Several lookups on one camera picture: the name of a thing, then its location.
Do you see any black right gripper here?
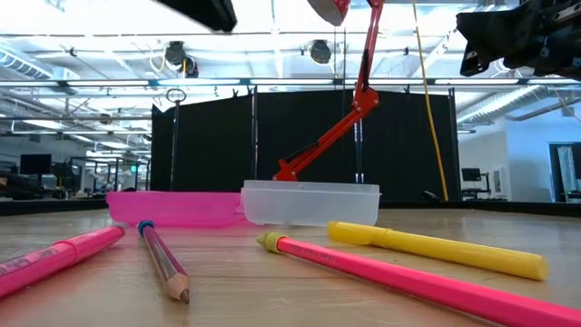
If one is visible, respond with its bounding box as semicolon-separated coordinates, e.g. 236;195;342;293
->
455;0;581;82

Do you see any yellow highlighter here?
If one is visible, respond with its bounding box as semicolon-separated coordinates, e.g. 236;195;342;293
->
327;221;550;282

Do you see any pink pencil with yellow cap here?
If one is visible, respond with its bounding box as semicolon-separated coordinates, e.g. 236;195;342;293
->
256;232;581;327

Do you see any wooden pencil with blue end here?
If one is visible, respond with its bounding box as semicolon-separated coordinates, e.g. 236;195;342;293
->
137;220;192;304

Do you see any pink highlighter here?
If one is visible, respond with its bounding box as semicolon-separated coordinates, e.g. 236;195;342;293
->
0;225;126;299

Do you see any clear plastic supply box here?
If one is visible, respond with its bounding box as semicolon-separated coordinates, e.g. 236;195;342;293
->
240;179;381;227

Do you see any red desk lamp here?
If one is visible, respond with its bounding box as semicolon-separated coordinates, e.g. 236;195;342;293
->
271;0;386;183

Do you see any black round ceiling device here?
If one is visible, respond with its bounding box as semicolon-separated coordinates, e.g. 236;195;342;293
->
310;39;332;65
163;40;188;67

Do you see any black partition screen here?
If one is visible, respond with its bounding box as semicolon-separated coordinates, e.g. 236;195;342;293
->
150;89;461;203

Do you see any yellow cable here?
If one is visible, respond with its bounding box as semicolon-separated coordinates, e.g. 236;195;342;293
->
410;0;450;203

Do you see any ring light stand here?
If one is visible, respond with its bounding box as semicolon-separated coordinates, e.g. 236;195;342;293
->
165;87;188;192

